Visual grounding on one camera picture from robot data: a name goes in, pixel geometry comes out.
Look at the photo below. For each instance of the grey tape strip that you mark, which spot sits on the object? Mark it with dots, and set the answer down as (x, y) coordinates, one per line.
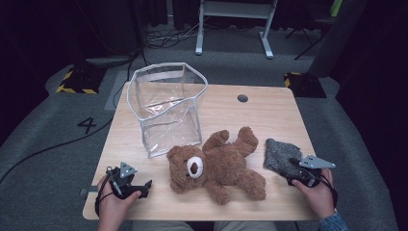
(86, 191)

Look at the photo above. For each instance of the grey fuzzy knit garment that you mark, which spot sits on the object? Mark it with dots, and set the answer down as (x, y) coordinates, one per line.
(279, 155)

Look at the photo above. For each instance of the brown teddy bear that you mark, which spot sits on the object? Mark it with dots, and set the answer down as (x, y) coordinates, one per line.
(224, 166)

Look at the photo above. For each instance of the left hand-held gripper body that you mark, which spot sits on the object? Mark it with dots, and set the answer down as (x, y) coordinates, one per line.
(123, 184)

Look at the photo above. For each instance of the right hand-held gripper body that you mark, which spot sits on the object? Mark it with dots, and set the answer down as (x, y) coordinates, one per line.
(312, 163)

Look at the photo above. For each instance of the black yellow striped base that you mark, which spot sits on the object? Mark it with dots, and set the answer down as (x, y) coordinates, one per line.
(304, 85)
(81, 82)

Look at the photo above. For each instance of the clear plastic bag grey trim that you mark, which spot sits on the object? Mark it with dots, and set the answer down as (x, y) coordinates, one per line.
(166, 109)

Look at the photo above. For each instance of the white desk frame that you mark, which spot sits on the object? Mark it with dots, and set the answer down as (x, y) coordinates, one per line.
(235, 9)

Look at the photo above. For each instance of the person's left hand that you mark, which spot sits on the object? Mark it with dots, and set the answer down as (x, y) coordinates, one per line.
(112, 207)

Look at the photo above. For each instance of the dark grey curtain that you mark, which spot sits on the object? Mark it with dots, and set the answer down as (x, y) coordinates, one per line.
(336, 41)

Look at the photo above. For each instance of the grey flat stand base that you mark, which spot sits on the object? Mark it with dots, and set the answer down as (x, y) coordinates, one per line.
(109, 61)

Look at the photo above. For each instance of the black tripod stand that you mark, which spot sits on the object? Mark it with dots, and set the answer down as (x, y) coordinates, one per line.
(309, 45)

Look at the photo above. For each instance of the green object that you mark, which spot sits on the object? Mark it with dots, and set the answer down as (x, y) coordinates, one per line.
(336, 8)

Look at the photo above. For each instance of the person's right hand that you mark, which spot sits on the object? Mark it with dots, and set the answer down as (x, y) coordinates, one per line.
(320, 197)

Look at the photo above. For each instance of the person's right leg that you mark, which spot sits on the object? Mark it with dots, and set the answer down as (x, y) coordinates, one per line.
(243, 226)

